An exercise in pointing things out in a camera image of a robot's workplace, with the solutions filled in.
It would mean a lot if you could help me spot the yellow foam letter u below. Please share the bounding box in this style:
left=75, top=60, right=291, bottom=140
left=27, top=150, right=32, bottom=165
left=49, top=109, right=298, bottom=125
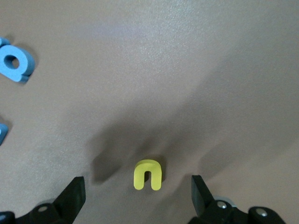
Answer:
left=133, top=160, right=163, bottom=191

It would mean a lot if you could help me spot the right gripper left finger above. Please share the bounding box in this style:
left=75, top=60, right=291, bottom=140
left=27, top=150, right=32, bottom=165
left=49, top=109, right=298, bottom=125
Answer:
left=0, top=176, right=86, bottom=224

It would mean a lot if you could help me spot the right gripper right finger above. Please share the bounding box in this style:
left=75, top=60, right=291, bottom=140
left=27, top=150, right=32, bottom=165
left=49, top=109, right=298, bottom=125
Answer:
left=188, top=175, right=287, bottom=224

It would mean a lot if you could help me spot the blue foam letter m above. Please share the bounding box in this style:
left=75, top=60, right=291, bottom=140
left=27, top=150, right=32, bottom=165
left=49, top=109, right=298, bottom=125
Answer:
left=0, top=123, right=9, bottom=147

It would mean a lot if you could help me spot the blue foam letter g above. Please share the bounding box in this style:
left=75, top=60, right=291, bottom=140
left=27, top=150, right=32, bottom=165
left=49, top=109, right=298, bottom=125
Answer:
left=0, top=37, right=36, bottom=84

